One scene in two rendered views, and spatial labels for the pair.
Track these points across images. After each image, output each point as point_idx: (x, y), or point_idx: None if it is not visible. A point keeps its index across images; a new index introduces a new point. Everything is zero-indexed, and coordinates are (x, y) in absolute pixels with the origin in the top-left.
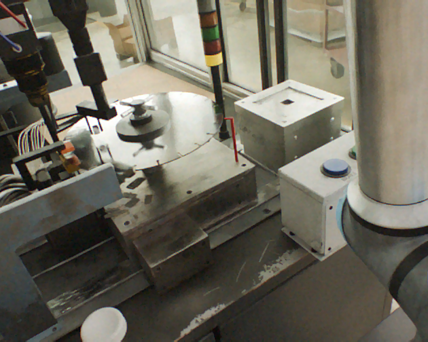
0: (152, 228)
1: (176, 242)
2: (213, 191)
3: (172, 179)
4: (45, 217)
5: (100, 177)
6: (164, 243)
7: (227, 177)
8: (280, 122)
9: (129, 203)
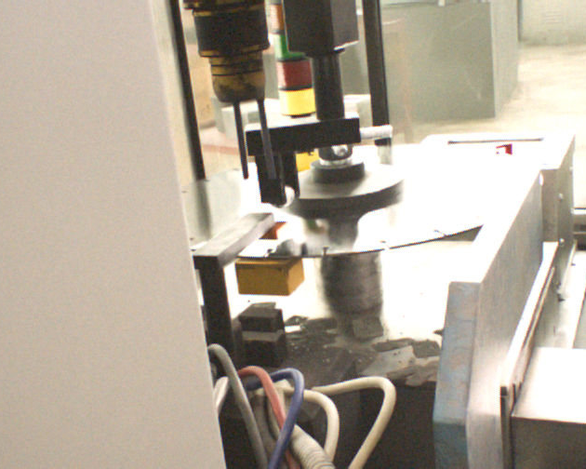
0: (521, 380)
1: None
2: (542, 296)
3: (438, 300)
4: (514, 287)
5: (536, 194)
6: (582, 392)
7: (542, 266)
8: (539, 166)
9: (425, 351)
